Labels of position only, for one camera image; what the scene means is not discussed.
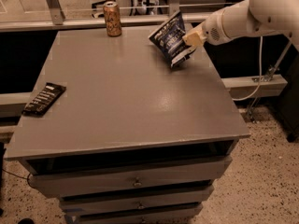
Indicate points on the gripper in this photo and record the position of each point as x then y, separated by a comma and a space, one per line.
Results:
211, 32

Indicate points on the blue chip bag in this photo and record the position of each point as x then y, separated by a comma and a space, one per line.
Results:
168, 37

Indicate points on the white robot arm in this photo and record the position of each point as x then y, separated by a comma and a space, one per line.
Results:
248, 18

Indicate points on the orange soda can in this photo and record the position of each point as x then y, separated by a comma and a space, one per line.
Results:
112, 18

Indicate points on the grey drawer cabinet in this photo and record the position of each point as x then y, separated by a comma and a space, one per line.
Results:
124, 104

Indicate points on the middle grey drawer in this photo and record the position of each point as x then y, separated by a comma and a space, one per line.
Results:
136, 199

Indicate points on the grey drawer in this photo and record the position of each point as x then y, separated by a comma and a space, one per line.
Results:
136, 199
144, 216
73, 179

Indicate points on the top grey drawer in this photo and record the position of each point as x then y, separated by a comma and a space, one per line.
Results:
73, 179

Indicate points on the bottom grey drawer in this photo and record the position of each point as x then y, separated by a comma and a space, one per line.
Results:
144, 216

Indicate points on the metal railing frame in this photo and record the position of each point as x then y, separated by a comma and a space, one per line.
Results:
33, 15

